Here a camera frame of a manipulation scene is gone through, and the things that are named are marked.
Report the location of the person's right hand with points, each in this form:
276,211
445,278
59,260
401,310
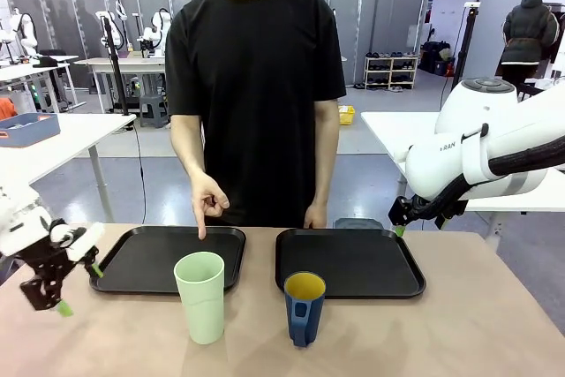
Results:
207,198

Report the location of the blue mug with yellow inside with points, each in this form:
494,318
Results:
304,319

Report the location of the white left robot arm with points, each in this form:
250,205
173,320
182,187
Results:
17,229

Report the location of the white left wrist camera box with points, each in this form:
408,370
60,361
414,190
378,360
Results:
85,242

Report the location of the black plastic serving tray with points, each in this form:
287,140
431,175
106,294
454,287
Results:
145,258
353,262

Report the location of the tall light green cup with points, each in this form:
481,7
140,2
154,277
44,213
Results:
201,311

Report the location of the black tripod stand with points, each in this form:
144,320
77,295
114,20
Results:
115,63

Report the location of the grey plastic step stool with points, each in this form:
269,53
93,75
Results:
153,110

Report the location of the yellow plastic crate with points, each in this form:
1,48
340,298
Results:
346,115

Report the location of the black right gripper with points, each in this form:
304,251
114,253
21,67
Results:
402,211

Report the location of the person's right forearm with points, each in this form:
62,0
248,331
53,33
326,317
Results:
187,143

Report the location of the bystander in black jacket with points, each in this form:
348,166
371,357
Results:
529,28

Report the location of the white table with blue bin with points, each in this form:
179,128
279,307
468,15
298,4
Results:
79,138

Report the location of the dark grey stool seat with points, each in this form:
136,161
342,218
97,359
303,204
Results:
357,223

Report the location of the person torso in black t-shirt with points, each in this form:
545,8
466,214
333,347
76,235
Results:
256,85

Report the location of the white background desk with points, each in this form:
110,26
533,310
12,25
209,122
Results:
26,72

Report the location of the blue storage bin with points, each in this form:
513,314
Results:
31,130

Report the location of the dark bags pile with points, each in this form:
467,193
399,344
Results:
437,59

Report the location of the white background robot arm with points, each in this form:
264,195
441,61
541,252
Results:
24,30
156,32
115,24

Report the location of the black pole with lit box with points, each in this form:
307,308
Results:
467,37

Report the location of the person's left forearm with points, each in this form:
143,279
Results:
325,152

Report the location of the orange object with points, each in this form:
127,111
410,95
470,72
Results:
6,108

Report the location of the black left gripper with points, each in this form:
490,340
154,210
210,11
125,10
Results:
48,262

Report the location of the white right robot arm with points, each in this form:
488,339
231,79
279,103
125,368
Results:
446,165

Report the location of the wooden shoe rack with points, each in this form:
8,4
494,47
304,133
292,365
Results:
391,70

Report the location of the person's left hand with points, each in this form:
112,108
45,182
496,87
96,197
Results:
315,217

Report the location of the large white side table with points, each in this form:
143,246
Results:
397,130

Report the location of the beige background work table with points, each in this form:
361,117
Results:
132,62

